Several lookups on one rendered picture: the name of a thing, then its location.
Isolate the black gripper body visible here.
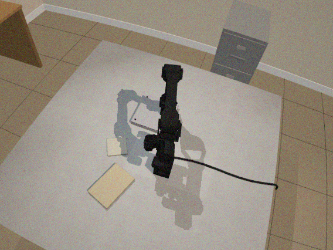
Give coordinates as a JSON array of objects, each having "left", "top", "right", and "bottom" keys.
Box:
[{"left": 151, "top": 156, "right": 169, "bottom": 171}]

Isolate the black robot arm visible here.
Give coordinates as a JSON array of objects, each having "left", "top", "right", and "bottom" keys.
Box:
[{"left": 144, "top": 64, "right": 184, "bottom": 163}]

